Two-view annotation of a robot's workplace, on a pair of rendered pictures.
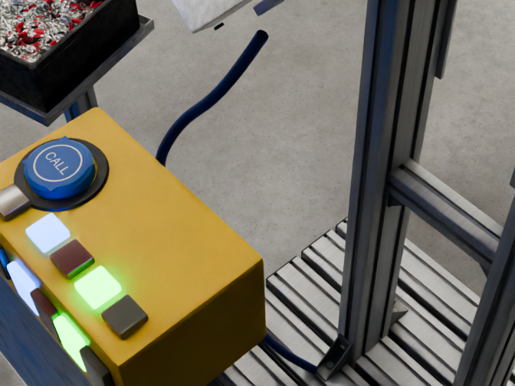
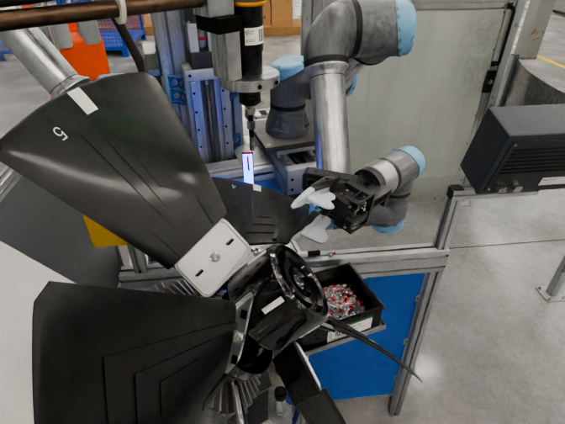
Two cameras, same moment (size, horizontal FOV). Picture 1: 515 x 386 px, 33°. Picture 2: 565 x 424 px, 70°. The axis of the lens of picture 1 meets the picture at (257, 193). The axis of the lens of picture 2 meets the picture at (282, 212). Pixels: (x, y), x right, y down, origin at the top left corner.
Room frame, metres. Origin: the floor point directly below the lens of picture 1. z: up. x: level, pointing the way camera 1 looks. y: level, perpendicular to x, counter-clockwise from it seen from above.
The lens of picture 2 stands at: (1.04, -0.38, 1.60)
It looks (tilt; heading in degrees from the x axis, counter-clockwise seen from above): 35 degrees down; 123
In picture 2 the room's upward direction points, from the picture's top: straight up
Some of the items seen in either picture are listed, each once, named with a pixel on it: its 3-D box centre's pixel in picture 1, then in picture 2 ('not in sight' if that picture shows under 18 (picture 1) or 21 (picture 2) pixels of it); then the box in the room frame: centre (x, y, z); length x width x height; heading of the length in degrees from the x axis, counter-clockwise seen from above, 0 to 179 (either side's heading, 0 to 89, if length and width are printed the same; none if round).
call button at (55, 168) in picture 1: (60, 170); not in sight; (0.33, 0.11, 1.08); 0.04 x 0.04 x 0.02
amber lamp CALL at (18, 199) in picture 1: (10, 201); not in sight; (0.31, 0.14, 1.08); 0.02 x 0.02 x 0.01; 40
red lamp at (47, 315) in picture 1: (49, 315); not in sight; (0.25, 0.12, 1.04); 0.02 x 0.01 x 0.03; 40
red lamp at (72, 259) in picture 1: (72, 259); not in sight; (0.27, 0.10, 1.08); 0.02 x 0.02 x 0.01; 40
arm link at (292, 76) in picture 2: not in sight; (290, 80); (0.36, 0.72, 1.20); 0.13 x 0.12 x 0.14; 43
